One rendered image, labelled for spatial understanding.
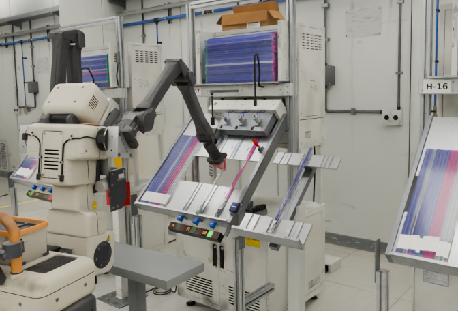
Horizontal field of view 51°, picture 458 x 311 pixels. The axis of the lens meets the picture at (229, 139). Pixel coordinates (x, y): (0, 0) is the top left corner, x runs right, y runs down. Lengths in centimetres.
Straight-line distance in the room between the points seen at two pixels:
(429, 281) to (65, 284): 147
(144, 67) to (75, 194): 207
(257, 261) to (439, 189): 109
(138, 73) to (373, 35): 186
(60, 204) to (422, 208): 139
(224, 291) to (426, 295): 116
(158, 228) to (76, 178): 222
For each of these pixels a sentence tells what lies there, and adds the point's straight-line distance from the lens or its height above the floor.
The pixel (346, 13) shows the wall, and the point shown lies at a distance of 411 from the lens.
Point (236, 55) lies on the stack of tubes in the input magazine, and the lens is 276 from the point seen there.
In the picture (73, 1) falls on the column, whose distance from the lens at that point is 579.
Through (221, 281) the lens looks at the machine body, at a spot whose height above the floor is 24.
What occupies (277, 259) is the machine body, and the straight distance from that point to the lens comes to 271.
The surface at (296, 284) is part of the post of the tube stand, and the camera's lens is 232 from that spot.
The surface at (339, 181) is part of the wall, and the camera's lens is 417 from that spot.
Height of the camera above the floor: 135
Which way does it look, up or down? 6 degrees down
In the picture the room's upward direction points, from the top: 1 degrees counter-clockwise
